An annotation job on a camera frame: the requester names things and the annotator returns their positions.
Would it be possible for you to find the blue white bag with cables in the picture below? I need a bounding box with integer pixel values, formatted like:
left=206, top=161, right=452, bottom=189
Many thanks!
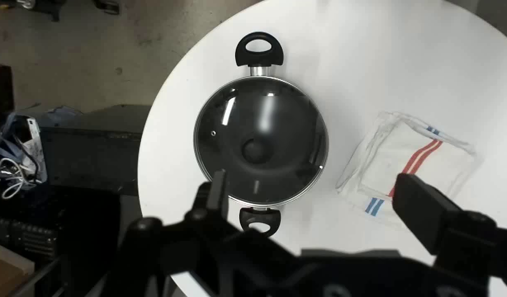
left=0, top=113, right=49, bottom=203

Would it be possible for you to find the black pot with loop handles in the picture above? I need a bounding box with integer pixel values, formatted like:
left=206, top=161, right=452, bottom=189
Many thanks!
left=191, top=32, right=330, bottom=240

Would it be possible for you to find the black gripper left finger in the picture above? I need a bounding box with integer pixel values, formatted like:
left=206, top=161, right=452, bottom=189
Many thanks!
left=205, top=169, right=231, bottom=223

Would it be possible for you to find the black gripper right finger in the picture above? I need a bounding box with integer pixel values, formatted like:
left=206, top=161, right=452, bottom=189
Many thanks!
left=390, top=172, right=489, bottom=268

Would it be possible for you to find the brown cardboard box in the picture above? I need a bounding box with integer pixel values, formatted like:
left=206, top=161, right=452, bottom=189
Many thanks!
left=0, top=238, right=38, bottom=297

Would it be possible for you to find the black storage box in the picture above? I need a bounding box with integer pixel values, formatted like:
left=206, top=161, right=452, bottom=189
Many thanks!
left=38, top=103, right=153, bottom=195

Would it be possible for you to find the white towel with red stripes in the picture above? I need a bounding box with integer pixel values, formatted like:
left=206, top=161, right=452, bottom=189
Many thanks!
left=335, top=111, right=482, bottom=218

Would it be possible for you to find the glass pot lid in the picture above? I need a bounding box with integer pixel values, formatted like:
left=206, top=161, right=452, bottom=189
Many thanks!
left=193, top=76, right=330, bottom=207

